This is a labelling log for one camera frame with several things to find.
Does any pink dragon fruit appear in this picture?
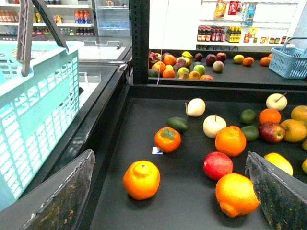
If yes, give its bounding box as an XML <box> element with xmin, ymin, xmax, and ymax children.
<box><xmin>148</xmin><ymin>51</ymin><xmax>162</xmax><ymax>68</ymax></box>

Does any green lime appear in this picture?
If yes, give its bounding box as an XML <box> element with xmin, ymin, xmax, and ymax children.
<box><xmin>239</xmin><ymin>109</ymin><xmax>256</xmax><ymax>125</ymax></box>
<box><xmin>241</xmin><ymin>126</ymin><xmax>259</xmax><ymax>141</ymax></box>

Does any blue basket far shelf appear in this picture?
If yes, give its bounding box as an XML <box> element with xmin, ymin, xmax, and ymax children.
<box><xmin>269</xmin><ymin>37</ymin><xmax>307</xmax><ymax>79</ymax></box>

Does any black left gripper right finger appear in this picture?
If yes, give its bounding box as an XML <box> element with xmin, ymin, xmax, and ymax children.
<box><xmin>246</xmin><ymin>152</ymin><xmax>307</xmax><ymax>230</ymax></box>

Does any yellow pear rear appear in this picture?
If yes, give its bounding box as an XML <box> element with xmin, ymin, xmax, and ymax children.
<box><xmin>291</xmin><ymin>105</ymin><xmax>307</xmax><ymax>122</ymax></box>

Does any green lime front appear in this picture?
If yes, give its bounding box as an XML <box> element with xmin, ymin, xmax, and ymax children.
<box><xmin>241</xmin><ymin>126</ymin><xmax>259</xmax><ymax>141</ymax></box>

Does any red pomegranate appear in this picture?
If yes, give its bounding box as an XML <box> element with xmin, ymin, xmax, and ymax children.
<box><xmin>203</xmin><ymin>151</ymin><xmax>233</xmax><ymax>181</ymax></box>

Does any grey basket handle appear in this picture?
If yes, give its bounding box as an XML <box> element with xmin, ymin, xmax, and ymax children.
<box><xmin>16</xmin><ymin>0</ymin><xmax>68</xmax><ymax>76</ymax></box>

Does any light blue shopping basket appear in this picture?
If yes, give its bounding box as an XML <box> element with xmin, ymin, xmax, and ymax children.
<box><xmin>0</xmin><ymin>40</ymin><xmax>80</xmax><ymax>211</ymax></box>

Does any orange tangerine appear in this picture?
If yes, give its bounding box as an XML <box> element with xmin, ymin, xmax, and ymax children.
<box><xmin>123</xmin><ymin>160</ymin><xmax>160</xmax><ymax>200</ymax></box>
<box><xmin>215</xmin><ymin>173</ymin><xmax>259</xmax><ymax>218</ymax></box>

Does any red apple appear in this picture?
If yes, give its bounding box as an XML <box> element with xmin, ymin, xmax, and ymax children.
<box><xmin>258</xmin><ymin>122</ymin><xmax>286</xmax><ymax>144</ymax></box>

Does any black shelf frame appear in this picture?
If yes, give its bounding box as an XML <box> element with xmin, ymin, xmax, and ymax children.
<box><xmin>83</xmin><ymin>0</ymin><xmax>307</xmax><ymax>230</ymax></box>

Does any white pear lying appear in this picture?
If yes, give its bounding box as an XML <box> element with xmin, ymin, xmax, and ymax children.
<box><xmin>185</xmin><ymin>98</ymin><xmax>206</xmax><ymax>117</ymax></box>

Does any glass freezer chest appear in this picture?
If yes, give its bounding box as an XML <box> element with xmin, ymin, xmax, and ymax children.
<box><xmin>0</xmin><ymin>35</ymin><xmax>132</xmax><ymax>168</ymax></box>

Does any green lime rear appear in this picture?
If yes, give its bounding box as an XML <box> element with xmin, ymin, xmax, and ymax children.
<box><xmin>239</xmin><ymin>109</ymin><xmax>256</xmax><ymax>125</ymax></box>

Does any white wall shelf with bottles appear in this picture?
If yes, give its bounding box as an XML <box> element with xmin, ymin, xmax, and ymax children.
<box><xmin>193</xmin><ymin>0</ymin><xmax>306</xmax><ymax>49</ymax></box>

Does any dark green avocado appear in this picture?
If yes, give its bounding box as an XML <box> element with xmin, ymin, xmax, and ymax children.
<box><xmin>166</xmin><ymin>117</ymin><xmax>189</xmax><ymax>133</ymax></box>

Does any orange persimmon with green calyx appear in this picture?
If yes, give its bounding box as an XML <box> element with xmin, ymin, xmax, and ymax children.
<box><xmin>154</xmin><ymin>126</ymin><xmax>181</xmax><ymax>153</ymax></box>

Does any orange tangerine front left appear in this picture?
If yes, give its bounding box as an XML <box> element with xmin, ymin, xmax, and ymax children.
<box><xmin>123</xmin><ymin>160</ymin><xmax>160</xmax><ymax>200</ymax></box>

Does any white price tag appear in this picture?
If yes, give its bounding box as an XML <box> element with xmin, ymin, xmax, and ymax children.
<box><xmin>152</xmin><ymin>147</ymin><xmax>163</xmax><ymax>155</ymax></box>

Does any orange tangerine front right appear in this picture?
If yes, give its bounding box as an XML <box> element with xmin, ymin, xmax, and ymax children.
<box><xmin>215</xmin><ymin>173</ymin><xmax>259</xmax><ymax>218</ymax></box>

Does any small orange mandarin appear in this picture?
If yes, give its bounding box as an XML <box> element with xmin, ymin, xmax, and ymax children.
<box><xmin>259</xmin><ymin>108</ymin><xmax>281</xmax><ymax>124</ymax></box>

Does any yellow orange fruit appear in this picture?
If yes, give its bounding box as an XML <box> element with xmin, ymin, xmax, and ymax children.
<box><xmin>281</xmin><ymin>119</ymin><xmax>307</xmax><ymax>143</ymax></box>

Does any left store shelf with drinks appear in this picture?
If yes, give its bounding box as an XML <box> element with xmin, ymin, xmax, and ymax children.
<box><xmin>0</xmin><ymin>0</ymin><xmax>96</xmax><ymax>37</ymax></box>

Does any large orange centre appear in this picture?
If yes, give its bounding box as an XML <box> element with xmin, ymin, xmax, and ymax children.
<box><xmin>215</xmin><ymin>126</ymin><xmax>247</xmax><ymax>157</ymax></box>

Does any white pear round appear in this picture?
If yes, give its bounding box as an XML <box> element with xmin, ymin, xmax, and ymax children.
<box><xmin>203</xmin><ymin>115</ymin><xmax>227</xmax><ymax>138</ymax></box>

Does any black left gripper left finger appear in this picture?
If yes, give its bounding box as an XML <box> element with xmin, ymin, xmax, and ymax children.
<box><xmin>0</xmin><ymin>149</ymin><xmax>95</xmax><ymax>230</ymax></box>

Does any yellow lemon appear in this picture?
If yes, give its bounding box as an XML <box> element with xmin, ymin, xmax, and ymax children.
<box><xmin>264</xmin><ymin>152</ymin><xmax>293</xmax><ymax>176</ymax></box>

